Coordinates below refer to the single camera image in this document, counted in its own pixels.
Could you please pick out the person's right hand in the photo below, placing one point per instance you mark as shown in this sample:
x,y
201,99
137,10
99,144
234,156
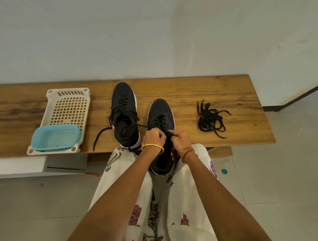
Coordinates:
x,y
181,141

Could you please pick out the person's left hand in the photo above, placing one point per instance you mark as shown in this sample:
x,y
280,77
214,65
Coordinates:
x,y
152,137

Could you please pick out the person's left fingers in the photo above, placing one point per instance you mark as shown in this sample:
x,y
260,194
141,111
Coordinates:
x,y
160,134

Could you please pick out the person's right fingers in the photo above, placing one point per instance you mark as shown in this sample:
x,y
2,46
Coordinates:
x,y
174,136

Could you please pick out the black shoelace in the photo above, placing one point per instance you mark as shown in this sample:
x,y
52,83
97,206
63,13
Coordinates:
x,y
124,103
162,124

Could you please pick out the person's right forearm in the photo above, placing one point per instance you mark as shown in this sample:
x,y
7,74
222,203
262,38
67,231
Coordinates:
x,y
218,198

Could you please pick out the person's left forearm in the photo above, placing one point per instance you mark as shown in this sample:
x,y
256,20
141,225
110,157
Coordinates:
x,y
119,196

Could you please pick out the gold bangle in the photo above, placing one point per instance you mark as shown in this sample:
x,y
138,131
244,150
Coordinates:
x,y
152,146

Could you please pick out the black sneaker with white sole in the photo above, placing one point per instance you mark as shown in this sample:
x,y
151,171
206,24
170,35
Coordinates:
x,y
124,111
160,111

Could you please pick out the pile of black shoelaces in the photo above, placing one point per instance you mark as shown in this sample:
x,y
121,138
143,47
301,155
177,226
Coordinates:
x,y
210,120

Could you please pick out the blue bottle cap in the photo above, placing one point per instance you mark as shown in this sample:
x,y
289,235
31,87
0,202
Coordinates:
x,y
224,171

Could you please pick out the white floral garment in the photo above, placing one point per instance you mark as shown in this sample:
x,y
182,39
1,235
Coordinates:
x,y
164,198

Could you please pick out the orange stick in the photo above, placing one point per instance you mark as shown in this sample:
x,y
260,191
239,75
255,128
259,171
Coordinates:
x,y
91,174

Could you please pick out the white plastic basket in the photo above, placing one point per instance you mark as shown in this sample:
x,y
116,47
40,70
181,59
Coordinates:
x,y
70,106

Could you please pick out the light blue plastic tub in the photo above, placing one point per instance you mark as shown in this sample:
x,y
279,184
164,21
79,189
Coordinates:
x,y
56,137

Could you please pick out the black skirting board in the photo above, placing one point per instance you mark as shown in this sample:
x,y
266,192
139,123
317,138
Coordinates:
x,y
290,100

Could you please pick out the white lower shelf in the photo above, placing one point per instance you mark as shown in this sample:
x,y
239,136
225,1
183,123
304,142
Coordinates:
x,y
29,166

